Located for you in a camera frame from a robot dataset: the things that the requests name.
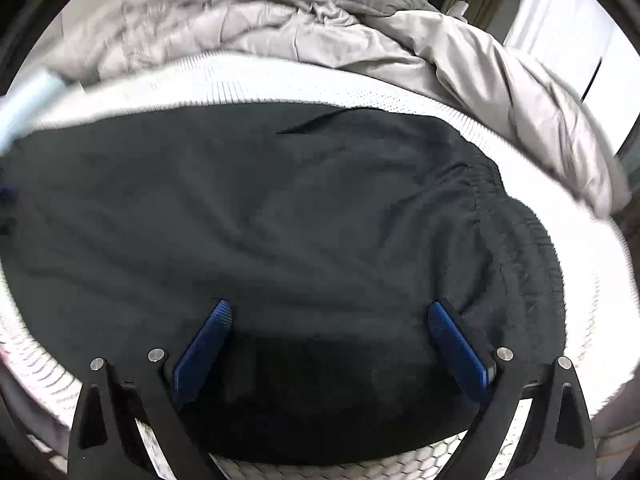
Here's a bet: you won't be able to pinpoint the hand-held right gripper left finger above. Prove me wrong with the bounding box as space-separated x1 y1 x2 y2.
67 300 236 480

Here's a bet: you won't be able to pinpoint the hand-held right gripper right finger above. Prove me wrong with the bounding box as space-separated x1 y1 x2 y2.
427 301 598 480

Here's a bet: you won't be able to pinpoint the black pants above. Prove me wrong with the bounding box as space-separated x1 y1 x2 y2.
0 101 568 466

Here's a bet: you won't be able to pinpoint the white mattress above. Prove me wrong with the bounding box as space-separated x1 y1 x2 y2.
0 52 636 480

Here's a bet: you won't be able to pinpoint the grey duvet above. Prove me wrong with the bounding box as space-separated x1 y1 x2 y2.
60 0 631 218

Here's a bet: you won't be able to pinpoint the light blue pillow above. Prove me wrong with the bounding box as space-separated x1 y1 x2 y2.
0 70 66 153

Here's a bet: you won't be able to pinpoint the white curtain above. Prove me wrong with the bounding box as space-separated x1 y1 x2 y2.
502 0 628 128

